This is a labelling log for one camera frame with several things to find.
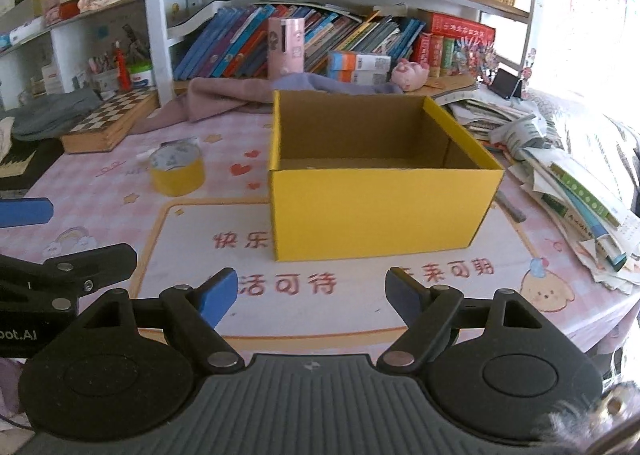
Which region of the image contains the yellow tape roll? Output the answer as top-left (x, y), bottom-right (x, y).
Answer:
top-left (149, 142), bottom-right (206, 197)

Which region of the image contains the piano keyboard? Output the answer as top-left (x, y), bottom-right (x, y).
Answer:
top-left (1, 139), bottom-right (64, 195)

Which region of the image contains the grey folded garment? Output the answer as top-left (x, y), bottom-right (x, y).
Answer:
top-left (1, 88), bottom-right (103, 141)

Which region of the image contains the pink checkered tablecloth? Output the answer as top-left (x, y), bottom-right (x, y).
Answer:
top-left (1, 113), bottom-right (639, 353)

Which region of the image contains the wooden chess board box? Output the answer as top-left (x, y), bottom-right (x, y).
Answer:
top-left (60, 88), bottom-right (160, 154)

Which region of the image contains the yellow cardboard box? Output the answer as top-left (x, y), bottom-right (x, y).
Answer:
top-left (268, 91), bottom-right (503, 261)

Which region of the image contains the red bottle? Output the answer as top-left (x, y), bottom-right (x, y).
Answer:
top-left (114, 40), bottom-right (131, 92)

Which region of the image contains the white green-lid jar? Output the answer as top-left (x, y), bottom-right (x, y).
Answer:
top-left (128, 61), bottom-right (155, 89)

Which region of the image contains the pink mauve cloth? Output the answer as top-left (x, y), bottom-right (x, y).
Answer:
top-left (130, 73), bottom-right (401, 134)

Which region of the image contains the pile of papers and booklets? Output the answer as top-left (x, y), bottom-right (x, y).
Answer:
top-left (435, 87), bottom-right (639, 293)

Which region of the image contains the white bookshelf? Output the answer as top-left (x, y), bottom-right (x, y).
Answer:
top-left (1, 0), bottom-right (534, 108)

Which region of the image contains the pink pig figurine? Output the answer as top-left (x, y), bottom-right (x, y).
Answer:
top-left (390, 59), bottom-right (430, 92)

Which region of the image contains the black phone stand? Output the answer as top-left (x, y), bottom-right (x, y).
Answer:
top-left (488, 68), bottom-right (524, 100)

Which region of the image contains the orange white box stack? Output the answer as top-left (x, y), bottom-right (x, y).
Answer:
top-left (326, 50), bottom-right (392, 86)

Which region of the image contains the row of leaning books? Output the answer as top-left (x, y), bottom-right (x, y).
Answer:
top-left (172, 4), bottom-right (425, 86)

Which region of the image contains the pink cylindrical container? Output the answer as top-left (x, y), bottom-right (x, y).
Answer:
top-left (267, 18), bottom-right (305, 80)

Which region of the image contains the red thick dictionary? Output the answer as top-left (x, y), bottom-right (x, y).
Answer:
top-left (426, 12), bottom-right (496, 45)

